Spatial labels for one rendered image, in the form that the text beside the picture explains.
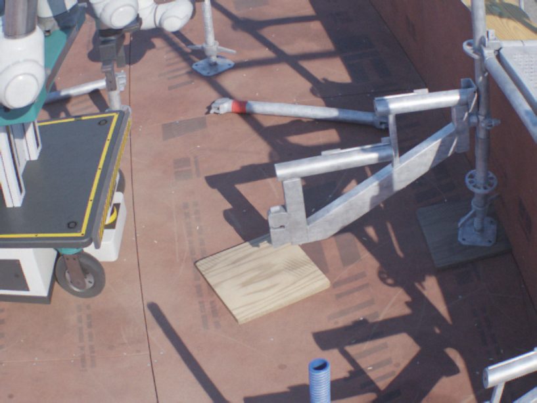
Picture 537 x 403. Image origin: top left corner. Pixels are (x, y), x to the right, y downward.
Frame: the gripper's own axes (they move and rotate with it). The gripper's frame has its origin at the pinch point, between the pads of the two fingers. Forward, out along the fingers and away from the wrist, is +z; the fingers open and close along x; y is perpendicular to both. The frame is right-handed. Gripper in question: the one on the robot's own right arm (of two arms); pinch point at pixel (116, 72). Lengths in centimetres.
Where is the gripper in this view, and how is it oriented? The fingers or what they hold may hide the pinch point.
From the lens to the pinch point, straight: 257.7
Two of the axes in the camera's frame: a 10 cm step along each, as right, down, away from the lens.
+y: -9.9, 0.5, 0.9
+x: -0.4, 6.2, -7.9
